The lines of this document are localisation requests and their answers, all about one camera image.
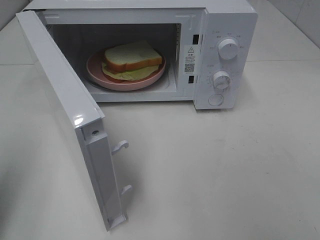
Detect lower white timer knob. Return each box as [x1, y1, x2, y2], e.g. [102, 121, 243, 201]
[213, 71, 231, 90]

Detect upper white power knob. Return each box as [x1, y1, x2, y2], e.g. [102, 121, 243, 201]
[217, 37, 239, 60]

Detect white warning label sticker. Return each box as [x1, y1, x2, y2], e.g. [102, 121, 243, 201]
[183, 45, 197, 74]

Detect pink round plate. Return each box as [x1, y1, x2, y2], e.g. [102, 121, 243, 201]
[86, 49, 167, 92]

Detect round white door button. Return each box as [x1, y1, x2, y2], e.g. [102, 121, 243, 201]
[208, 94, 224, 106]

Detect white microwave oven body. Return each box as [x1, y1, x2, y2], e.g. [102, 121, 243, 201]
[21, 0, 258, 110]

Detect glass microwave turntable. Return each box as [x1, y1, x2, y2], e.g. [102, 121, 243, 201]
[87, 70, 169, 91]

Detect toast sandwich with lettuce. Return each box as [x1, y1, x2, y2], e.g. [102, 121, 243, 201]
[101, 40, 163, 81]

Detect white microwave door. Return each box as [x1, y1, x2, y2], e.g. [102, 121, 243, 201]
[16, 10, 132, 231]

